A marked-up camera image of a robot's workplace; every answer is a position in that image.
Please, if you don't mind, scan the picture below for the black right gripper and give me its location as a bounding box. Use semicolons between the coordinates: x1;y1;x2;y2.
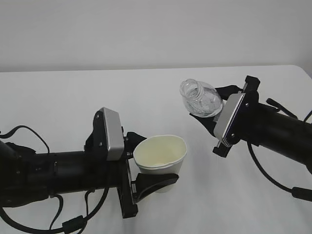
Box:
189;76;260;157

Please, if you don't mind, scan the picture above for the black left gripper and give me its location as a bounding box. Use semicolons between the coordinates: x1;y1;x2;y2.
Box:
84;126;180;219

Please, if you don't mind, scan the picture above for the clear green-label water bottle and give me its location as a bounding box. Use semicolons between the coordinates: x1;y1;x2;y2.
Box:
179;79;223;117

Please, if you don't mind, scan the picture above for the white paper cup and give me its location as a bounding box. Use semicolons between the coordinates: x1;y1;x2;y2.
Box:
133;135;188;195

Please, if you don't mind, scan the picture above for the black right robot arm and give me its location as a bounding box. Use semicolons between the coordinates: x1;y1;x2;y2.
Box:
194;76;312;171

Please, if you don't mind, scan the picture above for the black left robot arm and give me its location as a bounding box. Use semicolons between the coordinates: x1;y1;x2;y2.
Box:
0;130;178;218

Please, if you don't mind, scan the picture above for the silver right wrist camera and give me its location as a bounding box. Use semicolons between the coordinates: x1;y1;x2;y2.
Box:
214;93;245;148

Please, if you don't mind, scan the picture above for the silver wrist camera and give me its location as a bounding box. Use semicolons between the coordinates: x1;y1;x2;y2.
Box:
214;93;245;148
93;107;124;161

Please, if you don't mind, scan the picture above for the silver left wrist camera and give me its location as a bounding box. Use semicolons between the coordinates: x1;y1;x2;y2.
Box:
93;107;124;161

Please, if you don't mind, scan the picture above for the black left camera cable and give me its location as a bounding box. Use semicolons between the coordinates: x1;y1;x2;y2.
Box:
0;125;109;234

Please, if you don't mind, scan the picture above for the black camera cable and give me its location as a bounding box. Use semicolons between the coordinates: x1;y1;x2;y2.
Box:
0;125;109;234
247;97;312;202

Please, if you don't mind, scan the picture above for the black right camera cable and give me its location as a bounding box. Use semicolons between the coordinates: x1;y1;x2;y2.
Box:
247;97;312;202

